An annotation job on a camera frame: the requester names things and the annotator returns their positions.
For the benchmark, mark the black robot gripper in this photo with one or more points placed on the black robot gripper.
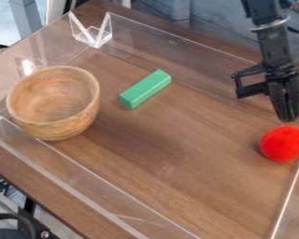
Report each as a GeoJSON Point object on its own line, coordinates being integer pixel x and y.
{"type": "Point", "coordinates": [275, 77]}

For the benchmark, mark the red plush strawberry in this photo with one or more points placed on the red plush strawberry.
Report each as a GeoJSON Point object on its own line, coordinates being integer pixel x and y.
{"type": "Point", "coordinates": [279, 143]}

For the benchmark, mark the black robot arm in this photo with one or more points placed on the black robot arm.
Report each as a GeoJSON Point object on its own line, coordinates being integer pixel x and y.
{"type": "Point", "coordinates": [270, 16]}

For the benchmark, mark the green rectangular block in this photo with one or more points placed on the green rectangular block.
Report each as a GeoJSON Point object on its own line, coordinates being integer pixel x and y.
{"type": "Point", "coordinates": [144, 89]}

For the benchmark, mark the wooden bowl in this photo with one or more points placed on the wooden bowl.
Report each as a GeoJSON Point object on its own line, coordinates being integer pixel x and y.
{"type": "Point", "coordinates": [55, 102]}

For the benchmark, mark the clear acrylic tray enclosure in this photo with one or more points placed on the clear acrylic tray enclosure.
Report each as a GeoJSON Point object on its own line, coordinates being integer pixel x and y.
{"type": "Point", "coordinates": [170, 170]}

